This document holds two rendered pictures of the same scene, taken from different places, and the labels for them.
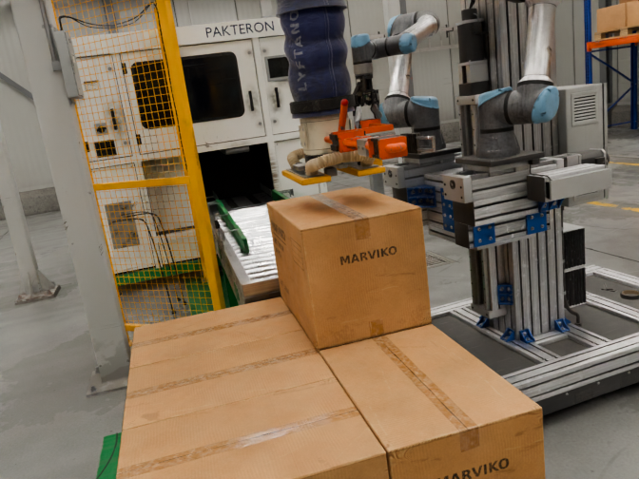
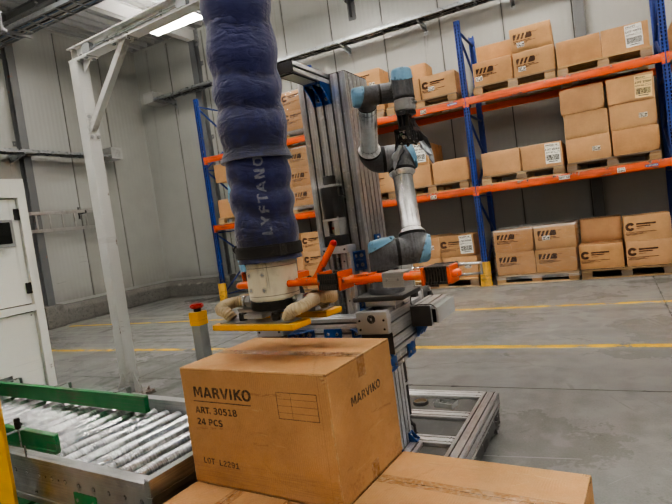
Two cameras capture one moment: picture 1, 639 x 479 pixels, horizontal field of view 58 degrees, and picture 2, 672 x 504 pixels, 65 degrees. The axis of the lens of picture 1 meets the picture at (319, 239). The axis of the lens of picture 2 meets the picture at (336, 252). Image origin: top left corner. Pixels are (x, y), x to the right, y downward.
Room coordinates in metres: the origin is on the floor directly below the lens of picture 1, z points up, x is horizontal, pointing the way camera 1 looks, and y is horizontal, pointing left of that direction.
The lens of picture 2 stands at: (0.63, 1.02, 1.37)
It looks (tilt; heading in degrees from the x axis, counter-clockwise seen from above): 3 degrees down; 316
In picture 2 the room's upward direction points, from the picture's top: 8 degrees counter-clockwise
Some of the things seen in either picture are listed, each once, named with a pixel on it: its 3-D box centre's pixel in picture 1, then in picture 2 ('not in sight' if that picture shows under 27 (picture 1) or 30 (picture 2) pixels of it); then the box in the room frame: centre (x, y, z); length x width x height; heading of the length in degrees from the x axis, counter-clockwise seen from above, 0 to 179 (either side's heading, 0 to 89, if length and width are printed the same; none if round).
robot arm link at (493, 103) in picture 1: (497, 107); (383, 252); (2.08, -0.68, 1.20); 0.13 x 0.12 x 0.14; 44
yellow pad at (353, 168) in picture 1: (355, 162); (294, 308); (2.09, -0.16, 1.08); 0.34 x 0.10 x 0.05; 13
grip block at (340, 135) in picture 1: (347, 140); (335, 279); (1.82, -0.13, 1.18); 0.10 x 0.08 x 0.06; 103
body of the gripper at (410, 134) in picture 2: not in sight; (407, 128); (1.78, -0.55, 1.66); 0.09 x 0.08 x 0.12; 108
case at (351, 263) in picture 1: (341, 258); (292, 409); (2.06, -0.07, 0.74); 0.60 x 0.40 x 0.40; 13
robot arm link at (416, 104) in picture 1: (423, 111); not in sight; (2.56, -0.52, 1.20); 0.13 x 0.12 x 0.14; 57
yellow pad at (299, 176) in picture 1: (303, 171); (259, 320); (2.04, 0.02, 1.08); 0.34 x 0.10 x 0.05; 13
